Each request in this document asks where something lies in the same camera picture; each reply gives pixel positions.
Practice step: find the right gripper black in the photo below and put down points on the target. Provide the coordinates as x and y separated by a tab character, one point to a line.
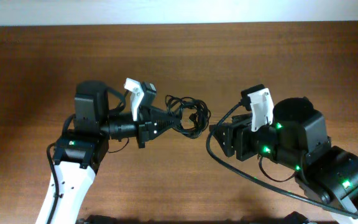
241	140

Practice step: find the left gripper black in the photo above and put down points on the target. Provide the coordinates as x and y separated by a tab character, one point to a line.
143	130

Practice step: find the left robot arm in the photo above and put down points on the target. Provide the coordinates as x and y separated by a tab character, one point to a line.
101	114

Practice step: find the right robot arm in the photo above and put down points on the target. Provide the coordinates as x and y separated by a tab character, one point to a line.
291	133

